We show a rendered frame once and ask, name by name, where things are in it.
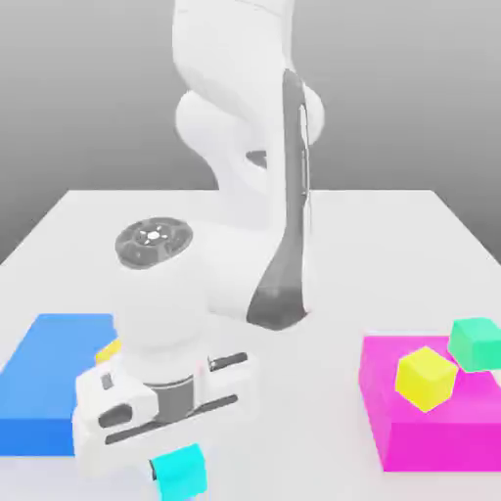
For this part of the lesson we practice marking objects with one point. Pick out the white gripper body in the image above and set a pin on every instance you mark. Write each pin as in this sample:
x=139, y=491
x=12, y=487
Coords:
x=219, y=417

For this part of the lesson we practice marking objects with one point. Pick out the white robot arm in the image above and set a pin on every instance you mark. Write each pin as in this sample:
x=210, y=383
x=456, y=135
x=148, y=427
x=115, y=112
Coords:
x=235, y=117

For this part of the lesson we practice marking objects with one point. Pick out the small green cube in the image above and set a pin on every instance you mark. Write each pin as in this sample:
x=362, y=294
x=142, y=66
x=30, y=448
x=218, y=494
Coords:
x=477, y=344

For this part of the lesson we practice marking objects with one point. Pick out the large magenta box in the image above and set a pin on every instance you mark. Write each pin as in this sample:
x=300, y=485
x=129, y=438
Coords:
x=438, y=442

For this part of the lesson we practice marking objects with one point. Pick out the large blue box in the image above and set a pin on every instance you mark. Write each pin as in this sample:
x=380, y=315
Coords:
x=43, y=375

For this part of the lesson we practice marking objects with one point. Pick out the small yellow cube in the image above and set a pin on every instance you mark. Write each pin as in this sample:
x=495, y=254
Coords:
x=424, y=379
x=109, y=351

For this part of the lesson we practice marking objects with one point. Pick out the small cyan cube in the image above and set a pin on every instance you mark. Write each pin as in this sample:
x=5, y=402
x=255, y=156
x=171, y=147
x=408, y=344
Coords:
x=181, y=471

